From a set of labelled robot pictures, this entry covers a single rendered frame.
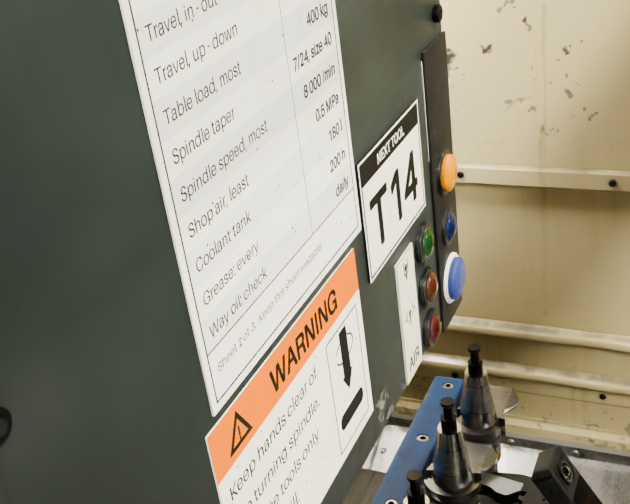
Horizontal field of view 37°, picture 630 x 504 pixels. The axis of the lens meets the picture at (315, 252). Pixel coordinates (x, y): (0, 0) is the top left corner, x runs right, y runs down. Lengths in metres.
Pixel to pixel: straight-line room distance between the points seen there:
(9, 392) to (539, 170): 1.17
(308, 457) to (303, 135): 0.16
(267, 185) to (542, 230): 1.08
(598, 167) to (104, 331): 1.13
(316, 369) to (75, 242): 0.20
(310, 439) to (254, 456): 0.06
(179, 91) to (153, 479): 0.14
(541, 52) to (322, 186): 0.91
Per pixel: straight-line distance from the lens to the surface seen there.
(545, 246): 1.45
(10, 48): 0.26
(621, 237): 1.42
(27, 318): 0.27
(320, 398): 0.46
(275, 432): 0.42
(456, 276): 0.64
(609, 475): 1.65
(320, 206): 0.44
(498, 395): 1.19
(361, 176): 0.48
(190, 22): 0.33
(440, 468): 1.04
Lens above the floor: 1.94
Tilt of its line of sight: 28 degrees down
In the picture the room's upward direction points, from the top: 8 degrees counter-clockwise
